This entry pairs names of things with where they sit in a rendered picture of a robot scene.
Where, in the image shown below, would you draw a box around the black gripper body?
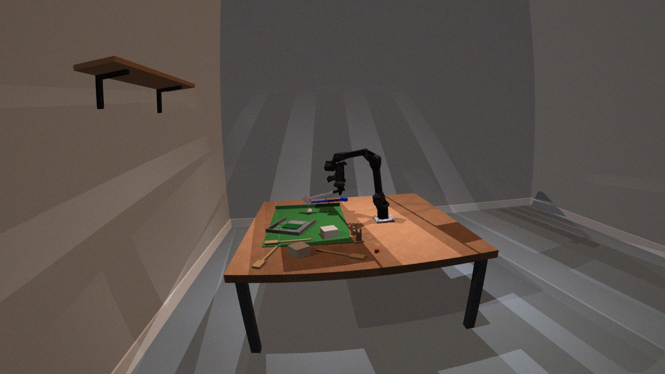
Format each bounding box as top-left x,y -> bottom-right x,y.
334,172 -> 345,187

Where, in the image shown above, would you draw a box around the tan cube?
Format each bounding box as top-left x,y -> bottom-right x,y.
288,242 -> 311,259
320,225 -> 339,239

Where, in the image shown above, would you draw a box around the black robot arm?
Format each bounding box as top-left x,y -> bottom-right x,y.
324,149 -> 390,219

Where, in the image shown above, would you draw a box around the green mat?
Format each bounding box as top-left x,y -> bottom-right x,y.
264,206 -> 353,246

